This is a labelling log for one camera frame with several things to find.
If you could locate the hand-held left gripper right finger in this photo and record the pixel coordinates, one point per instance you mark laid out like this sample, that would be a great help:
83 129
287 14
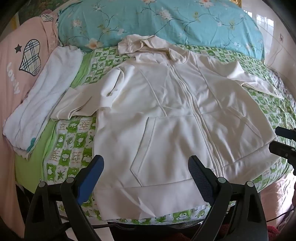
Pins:
198 172

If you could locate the red cloth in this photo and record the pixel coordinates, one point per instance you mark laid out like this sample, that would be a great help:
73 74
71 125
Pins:
275 233

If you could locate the pink blanket with heart print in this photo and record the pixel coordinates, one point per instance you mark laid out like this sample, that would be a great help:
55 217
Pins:
13 51

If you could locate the folded white towel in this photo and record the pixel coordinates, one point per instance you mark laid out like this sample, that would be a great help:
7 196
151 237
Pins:
44 92

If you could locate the white zip hoodie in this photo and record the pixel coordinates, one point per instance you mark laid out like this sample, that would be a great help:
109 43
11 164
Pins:
166 129

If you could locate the white wall socket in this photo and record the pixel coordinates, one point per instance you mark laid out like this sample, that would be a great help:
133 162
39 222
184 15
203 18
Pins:
281 37

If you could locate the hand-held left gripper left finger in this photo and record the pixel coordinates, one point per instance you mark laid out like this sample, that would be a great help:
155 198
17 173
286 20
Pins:
91 172

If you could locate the blue floral pillow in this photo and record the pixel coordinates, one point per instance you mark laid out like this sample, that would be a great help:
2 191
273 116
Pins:
161 20

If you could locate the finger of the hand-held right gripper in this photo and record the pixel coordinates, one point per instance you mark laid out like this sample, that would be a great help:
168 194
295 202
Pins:
285 132
282 149

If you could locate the green patterned bed sheet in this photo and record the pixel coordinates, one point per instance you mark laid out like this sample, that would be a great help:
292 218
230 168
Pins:
69 143

